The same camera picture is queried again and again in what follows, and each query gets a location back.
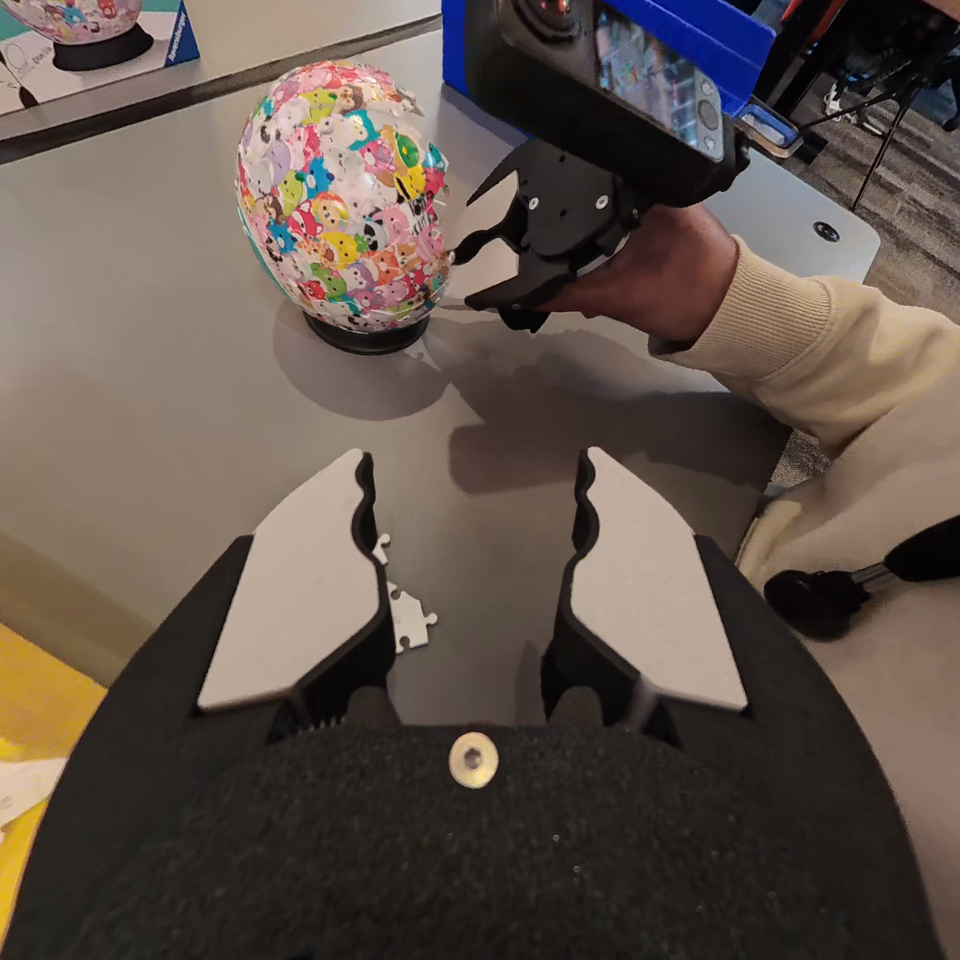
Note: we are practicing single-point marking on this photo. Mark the beige hoodie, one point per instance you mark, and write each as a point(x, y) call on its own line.
point(885, 720)

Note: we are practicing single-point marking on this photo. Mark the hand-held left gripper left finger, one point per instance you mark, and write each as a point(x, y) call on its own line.
point(293, 615)

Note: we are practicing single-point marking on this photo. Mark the person's right hand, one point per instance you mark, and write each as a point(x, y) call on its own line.
point(645, 278)

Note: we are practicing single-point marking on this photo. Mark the yellow plastic bin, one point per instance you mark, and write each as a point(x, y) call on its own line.
point(38, 750)

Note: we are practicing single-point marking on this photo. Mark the white puzzle piece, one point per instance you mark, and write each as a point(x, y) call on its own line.
point(411, 615)
point(23, 788)
point(381, 549)

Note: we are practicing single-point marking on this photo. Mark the blue plastic bin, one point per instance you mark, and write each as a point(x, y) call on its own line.
point(720, 45)

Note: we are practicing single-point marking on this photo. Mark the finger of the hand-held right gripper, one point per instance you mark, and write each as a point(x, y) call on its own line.
point(488, 203)
point(503, 282)

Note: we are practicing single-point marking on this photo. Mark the colourful puzzle ball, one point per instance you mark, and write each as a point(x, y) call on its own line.
point(338, 195)

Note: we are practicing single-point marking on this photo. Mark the black ball stand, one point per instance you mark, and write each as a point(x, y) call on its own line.
point(368, 338)

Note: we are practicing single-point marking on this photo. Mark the person's right forearm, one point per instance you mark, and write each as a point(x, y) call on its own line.
point(825, 360)

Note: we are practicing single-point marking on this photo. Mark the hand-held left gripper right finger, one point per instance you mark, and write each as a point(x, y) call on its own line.
point(660, 615)

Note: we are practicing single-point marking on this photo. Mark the puzzle box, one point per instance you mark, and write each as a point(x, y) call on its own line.
point(90, 45)

